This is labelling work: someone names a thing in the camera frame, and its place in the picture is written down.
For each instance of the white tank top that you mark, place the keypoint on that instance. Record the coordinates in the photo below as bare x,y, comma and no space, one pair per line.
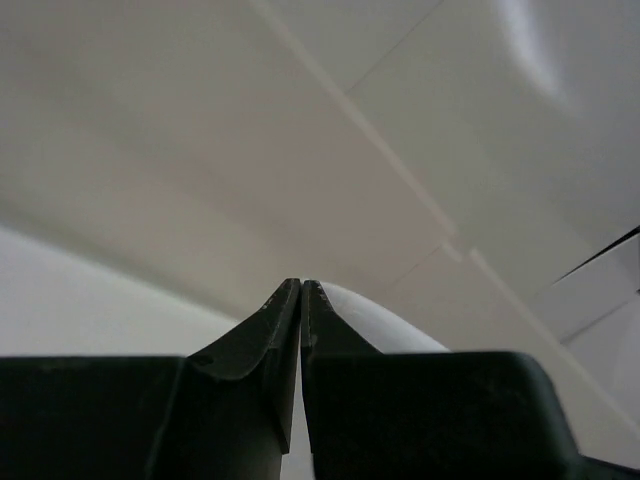
382,328

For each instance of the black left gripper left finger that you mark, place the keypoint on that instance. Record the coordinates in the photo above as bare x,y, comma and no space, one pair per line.
223,412

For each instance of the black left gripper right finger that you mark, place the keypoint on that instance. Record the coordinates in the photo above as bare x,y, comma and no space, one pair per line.
469,415

